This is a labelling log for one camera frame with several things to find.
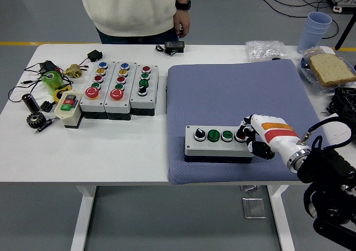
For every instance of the grey four-button control box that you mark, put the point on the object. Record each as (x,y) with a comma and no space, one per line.
(217,149)
(139,102)

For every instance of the brass valve fitting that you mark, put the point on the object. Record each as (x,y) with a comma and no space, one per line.
(73,70)

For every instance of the person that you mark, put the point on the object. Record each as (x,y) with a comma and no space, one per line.
(128,9)

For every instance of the black pen tool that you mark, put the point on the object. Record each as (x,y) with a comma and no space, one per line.
(46,125)

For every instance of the green translucent roll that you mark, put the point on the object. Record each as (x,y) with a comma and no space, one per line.
(54,82)

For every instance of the yellow tape roll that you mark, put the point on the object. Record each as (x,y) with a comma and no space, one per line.
(57,95)

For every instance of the person's left hand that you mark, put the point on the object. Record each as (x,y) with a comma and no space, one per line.
(182,21)

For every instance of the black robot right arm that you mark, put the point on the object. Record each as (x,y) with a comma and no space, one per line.
(322,162)

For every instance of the blue-grey quilted mat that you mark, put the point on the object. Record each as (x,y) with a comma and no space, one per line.
(222,89)

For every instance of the black wrist watch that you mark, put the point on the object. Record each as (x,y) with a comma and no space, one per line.
(183,5)

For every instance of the black finned heat sink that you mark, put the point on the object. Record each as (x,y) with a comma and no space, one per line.
(48,106)

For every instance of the black cylinder capacitor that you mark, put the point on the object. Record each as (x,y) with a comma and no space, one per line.
(30,102)

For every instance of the small black plug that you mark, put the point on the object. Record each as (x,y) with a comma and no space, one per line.
(276,58)

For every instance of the white table leg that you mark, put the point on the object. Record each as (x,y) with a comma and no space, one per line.
(282,217)
(83,217)

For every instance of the cream red-green switch box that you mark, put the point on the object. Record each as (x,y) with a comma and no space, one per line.
(69,117)

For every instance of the bread slice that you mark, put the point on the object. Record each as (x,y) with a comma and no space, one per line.
(331,67)

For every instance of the clear plastic bread bag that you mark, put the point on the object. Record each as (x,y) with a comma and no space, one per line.
(314,52)

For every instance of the clear bubble plastic bag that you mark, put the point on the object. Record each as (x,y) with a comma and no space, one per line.
(264,50)

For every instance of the metal floor plate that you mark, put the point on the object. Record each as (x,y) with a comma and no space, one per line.
(254,207)

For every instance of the pale blue plastic cup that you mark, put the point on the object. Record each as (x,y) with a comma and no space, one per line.
(310,43)
(311,29)
(320,18)

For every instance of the white paper card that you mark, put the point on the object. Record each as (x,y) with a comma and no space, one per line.
(340,132)

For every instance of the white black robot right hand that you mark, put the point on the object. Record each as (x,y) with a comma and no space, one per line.
(278,137)

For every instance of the open metal floor socket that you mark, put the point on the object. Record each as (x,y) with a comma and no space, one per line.
(250,188)

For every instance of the grey five-button emergency-stop box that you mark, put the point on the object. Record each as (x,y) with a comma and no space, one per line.
(112,106)
(89,103)

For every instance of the black metal gear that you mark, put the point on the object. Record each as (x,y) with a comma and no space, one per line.
(36,120)

